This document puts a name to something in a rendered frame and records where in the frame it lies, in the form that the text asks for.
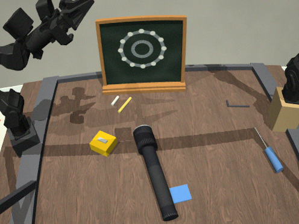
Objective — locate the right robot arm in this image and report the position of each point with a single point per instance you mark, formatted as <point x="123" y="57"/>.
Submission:
<point x="290" y="91"/>

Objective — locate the black flashlight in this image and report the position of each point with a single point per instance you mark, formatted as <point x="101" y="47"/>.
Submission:
<point x="147" y="146"/>

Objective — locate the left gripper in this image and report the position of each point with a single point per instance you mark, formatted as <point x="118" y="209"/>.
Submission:
<point x="72" y="17"/>

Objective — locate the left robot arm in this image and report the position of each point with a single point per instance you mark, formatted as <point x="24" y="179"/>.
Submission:
<point x="15" y="57"/>

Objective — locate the blue screwdriver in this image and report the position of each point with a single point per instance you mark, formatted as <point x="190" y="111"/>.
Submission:
<point x="272" y="157"/>

